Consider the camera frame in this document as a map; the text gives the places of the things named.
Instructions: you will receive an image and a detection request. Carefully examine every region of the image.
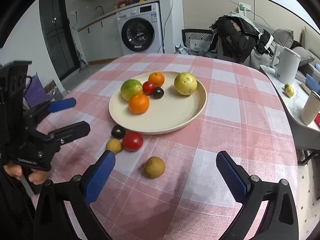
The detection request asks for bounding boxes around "brown longan fruit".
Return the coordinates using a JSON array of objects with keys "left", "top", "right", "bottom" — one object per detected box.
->
[{"left": 106, "top": 138, "right": 123, "bottom": 154}]

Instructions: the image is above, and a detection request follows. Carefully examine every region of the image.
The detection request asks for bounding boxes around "dark purple plum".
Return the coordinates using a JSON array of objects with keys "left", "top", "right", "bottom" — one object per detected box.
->
[{"left": 111, "top": 125, "right": 126, "bottom": 139}]

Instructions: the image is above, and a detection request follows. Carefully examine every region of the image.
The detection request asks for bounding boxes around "large red tomato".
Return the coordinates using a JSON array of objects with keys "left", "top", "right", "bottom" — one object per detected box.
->
[{"left": 123, "top": 132, "right": 144, "bottom": 152}]

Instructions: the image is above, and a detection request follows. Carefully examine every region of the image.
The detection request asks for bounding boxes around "large orange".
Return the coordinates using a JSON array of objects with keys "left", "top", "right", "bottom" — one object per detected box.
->
[{"left": 128, "top": 94, "right": 150, "bottom": 114}]

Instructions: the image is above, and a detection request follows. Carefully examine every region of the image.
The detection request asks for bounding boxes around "green yellow guava fruit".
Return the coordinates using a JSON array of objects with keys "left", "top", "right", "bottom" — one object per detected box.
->
[{"left": 120, "top": 79, "right": 143, "bottom": 101}]

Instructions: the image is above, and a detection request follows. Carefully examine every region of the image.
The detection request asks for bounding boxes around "brown longan with stem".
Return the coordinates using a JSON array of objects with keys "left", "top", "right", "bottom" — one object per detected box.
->
[{"left": 143, "top": 157, "right": 166, "bottom": 179}]

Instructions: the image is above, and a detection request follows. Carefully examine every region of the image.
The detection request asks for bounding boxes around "small red tomato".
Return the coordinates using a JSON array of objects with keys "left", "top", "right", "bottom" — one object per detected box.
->
[{"left": 143, "top": 81, "right": 156, "bottom": 96}]

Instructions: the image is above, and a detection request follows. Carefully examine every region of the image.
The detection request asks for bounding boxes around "person's left hand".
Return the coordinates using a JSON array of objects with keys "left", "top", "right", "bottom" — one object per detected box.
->
[{"left": 3, "top": 161, "right": 50, "bottom": 185}]

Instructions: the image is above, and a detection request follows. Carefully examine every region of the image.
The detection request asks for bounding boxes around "purple bag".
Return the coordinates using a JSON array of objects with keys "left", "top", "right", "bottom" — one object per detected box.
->
[{"left": 23, "top": 74, "right": 49, "bottom": 108}]

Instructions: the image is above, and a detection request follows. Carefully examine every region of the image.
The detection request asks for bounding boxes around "red box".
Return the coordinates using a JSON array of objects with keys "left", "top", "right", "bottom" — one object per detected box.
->
[{"left": 314, "top": 113, "right": 320, "bottom": 128}]

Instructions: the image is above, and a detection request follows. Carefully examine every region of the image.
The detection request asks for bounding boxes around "pink checked tablecloth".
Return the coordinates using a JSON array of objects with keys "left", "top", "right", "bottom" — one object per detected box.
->
[{"left": 38, "top": 54, "right": 298, "bottom": 239}]

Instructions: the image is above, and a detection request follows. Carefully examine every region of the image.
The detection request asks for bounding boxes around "white cup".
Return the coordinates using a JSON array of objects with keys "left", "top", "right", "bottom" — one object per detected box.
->
[{"left": 300, "top": 90, "right": 320, "bottom": 125}]

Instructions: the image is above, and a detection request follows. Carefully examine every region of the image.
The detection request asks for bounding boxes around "small orange on plate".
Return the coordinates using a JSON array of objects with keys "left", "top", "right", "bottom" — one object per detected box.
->
[{"left": 148, "top": 72, "right": 165, "bottom": 87}]

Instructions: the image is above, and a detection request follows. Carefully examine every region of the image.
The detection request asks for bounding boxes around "cream round plate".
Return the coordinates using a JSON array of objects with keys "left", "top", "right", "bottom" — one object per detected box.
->
[{"left": 109, "top": 71, "right": 207, "bottom": 135}]

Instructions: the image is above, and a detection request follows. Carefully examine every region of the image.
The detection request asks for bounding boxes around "white side table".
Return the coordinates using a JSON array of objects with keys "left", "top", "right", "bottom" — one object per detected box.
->
[{"left": 260, "top": 65, "right": 320, "bottom": 151}]

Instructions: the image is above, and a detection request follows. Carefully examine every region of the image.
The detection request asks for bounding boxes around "yellow fruit on side table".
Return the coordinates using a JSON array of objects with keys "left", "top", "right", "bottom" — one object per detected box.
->
[{"left": 284, "top": 83, "right": 294, "bottom": 98}]

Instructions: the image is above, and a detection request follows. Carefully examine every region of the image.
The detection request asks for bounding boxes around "white washing machine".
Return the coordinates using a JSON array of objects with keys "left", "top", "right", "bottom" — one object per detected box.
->
[{"left": 116, "top": 2, "right": 163, "bottom": 55}]

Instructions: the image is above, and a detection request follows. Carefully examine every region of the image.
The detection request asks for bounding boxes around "blue bowl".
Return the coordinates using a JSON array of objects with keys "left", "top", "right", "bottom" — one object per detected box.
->
[{"left": 305, "top": 74, "right": 320, "bottom": 94}]

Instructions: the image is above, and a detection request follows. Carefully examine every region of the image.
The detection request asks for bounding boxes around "white electric kettle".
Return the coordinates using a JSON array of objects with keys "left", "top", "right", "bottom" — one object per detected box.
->
[{"left": 271, "top": 45, "right": 300, "bottom": 85}]

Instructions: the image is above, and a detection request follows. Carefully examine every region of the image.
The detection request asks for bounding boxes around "black mesh chair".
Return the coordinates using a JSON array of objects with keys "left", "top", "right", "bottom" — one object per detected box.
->
[{"left": 182, "top": 29, "right": 214, "bottom": 52}]

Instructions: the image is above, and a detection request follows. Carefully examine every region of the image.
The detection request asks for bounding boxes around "grey sofa cushion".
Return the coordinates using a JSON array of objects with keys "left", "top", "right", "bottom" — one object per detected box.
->
[{"left": 272, "top": 29, "right": 294, "bottom": 48}]

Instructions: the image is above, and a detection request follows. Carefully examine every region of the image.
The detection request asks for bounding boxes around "pile of dark clothes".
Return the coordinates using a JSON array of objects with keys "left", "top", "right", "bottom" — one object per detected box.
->
[{"left": 210, "top": 11, "right": 274, "bottom": 63}]

